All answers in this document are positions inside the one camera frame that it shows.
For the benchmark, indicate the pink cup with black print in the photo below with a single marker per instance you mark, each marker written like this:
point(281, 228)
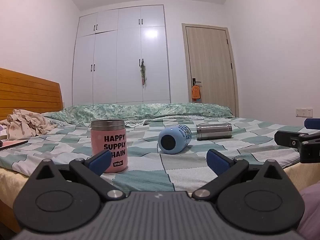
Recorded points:
point(109, 145)

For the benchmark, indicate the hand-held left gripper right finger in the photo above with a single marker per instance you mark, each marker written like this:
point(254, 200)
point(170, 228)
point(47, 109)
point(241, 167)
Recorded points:
point(218, 163)

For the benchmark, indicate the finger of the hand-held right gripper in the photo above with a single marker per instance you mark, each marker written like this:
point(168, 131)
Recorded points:
point(313, 124)
point(287, 138)

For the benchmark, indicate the wooden bed headboard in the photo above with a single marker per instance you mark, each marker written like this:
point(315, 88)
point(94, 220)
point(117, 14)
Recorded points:
point(27, 95)

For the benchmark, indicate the white wardrobe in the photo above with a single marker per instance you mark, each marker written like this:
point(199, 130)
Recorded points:
point(120, 55)

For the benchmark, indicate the pale purple cloth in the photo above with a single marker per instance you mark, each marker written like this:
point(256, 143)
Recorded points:
point(310, 212)

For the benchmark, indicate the green floral quilt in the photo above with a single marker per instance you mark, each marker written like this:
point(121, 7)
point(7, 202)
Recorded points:
point(140, 111)

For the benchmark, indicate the hanging key ornament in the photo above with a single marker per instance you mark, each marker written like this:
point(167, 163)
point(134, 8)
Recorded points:
point(142, 72)

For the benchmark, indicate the orange hanging tag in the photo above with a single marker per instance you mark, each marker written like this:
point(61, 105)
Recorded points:
point(196, 93)

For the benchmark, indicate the white wall socket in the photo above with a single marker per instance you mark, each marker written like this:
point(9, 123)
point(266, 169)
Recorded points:
point(304, 112)

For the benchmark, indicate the cream mattress cover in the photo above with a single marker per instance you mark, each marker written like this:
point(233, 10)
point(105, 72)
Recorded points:
point(10, 187)

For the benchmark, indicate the stainless steel cup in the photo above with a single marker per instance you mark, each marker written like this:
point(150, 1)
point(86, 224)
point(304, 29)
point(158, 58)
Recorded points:
point(214, 131)

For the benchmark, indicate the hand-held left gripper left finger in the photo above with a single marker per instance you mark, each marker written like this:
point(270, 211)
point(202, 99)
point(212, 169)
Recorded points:
point(99, 163)

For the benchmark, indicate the crumpled beige dotted clothes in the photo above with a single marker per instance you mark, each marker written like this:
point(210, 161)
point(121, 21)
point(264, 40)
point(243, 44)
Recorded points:
point(25, 126)

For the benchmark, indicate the light wooden door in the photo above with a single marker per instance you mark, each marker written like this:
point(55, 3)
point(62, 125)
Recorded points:
point(210, 62)

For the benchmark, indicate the checked green bed sheet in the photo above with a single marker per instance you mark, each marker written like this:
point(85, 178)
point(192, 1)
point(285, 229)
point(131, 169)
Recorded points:
point(147, 165)

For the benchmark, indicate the blue cup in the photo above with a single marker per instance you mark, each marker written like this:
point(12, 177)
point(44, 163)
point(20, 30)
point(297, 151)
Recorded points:
point(174, 139)

